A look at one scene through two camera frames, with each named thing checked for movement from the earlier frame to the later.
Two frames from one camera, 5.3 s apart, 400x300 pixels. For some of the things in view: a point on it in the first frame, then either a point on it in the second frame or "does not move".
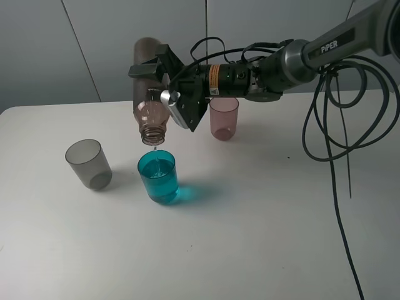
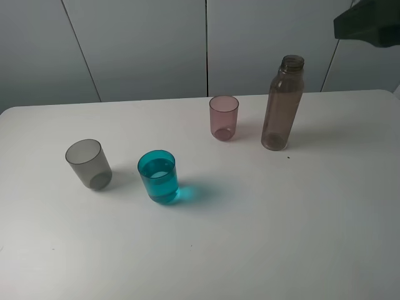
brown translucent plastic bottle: x=152 y=114 -> x=283 y=104
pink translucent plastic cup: x=224 y=113 does not move
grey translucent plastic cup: x=87 y=156 does not move
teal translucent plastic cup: x=158 y=169 does not move
